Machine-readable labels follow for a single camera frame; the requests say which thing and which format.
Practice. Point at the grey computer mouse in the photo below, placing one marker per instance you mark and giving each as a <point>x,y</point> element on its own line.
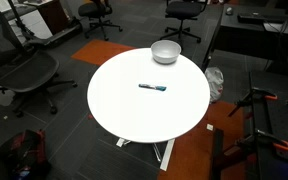
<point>229,10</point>

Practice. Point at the white table base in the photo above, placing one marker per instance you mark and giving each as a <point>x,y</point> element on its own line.
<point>167,156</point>

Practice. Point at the white drawer cabinet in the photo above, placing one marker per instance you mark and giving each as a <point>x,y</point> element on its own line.
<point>39,23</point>

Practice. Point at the white round bowl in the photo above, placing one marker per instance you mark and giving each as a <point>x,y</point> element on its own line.
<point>165,55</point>

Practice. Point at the red and black bag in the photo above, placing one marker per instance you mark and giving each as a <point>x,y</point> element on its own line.
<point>27,150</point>

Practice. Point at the black computer keyboard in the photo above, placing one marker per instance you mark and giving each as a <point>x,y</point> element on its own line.
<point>257,18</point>

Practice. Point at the small white floor tag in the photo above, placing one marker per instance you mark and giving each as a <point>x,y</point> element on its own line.
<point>210,127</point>

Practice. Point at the black electric scooter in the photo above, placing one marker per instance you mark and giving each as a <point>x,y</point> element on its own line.
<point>55,37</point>

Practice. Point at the black upright post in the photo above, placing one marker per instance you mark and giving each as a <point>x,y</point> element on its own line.
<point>218,150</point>

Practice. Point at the black mesh office chair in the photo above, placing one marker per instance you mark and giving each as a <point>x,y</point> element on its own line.
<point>27,71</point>

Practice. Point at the black swivel office chair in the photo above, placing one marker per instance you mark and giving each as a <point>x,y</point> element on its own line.
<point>94,9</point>
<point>183,9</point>

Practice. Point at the dark office desk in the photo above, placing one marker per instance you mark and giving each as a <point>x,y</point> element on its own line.
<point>247,33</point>

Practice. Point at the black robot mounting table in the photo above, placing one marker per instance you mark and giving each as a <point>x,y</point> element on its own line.
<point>277,120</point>

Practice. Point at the white plastic bag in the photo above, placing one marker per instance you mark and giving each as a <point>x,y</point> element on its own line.
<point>214,81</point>

